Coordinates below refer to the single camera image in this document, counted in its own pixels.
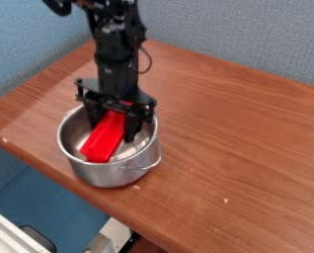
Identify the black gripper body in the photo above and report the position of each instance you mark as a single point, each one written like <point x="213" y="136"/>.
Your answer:
<point x="119" y="34"/>

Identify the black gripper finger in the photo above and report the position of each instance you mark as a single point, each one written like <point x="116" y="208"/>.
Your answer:
<point x="95" y="112"/>
<point x="132" y="126"/>

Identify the red plastic block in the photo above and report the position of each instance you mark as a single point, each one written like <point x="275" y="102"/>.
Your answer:
<point x="104" y="138"/>

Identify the metal pot with handle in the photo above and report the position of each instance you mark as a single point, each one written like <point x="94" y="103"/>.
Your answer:
<point x="131" y="162"/>

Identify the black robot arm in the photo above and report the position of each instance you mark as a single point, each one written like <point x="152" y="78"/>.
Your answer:
<point x="62" y="7"/>

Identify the black object under table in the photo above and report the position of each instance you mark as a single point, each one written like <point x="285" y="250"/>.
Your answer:
<point x="39" y="238"/>

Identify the white appliance at bottom left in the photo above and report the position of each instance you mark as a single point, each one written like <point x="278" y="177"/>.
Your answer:
<point x="15" y="241"/>

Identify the grey metal table frame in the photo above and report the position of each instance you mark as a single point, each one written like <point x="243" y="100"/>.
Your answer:
<point x="115" y="238"/>

